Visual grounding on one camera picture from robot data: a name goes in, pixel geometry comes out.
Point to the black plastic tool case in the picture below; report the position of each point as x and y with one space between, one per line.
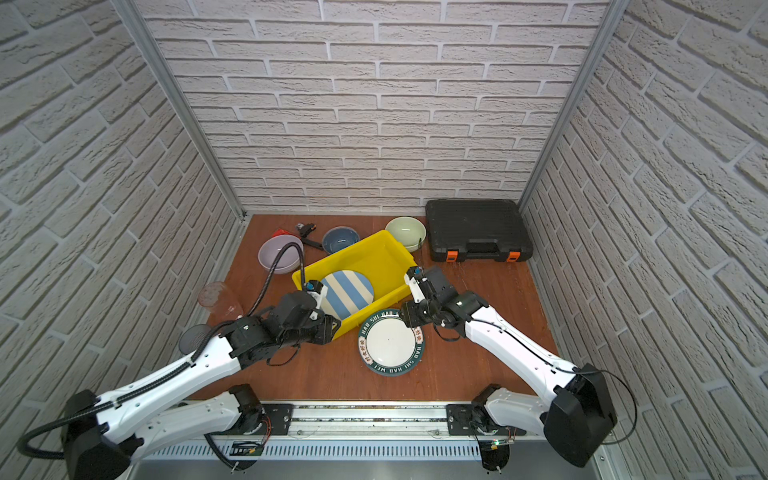
482 229

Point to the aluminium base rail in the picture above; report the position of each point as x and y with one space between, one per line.
362 431

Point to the green rimmed white plate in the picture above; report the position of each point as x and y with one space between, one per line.
387 346

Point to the clear pink plastic cup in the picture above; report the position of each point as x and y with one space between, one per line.
220 301

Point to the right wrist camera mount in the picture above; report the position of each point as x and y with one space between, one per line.
429 284

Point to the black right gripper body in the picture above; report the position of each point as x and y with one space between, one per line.
424 313

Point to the dark blue glazed bowl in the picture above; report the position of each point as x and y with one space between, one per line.
339 238

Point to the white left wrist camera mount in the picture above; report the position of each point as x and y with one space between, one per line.
317 290

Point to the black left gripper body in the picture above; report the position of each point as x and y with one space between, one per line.
325 326

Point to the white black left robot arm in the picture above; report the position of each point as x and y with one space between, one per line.
111 431

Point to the black handled tool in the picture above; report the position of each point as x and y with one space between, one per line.
304 231

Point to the lavender ceramic bowl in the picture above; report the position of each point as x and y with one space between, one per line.
290 260

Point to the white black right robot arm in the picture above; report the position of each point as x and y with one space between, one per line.
574 409

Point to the red small object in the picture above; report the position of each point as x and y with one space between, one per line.
280 232

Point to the yellow plastic bin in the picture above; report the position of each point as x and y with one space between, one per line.
382 260

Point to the pale green ceramic bowl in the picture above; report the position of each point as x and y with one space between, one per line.
409 231

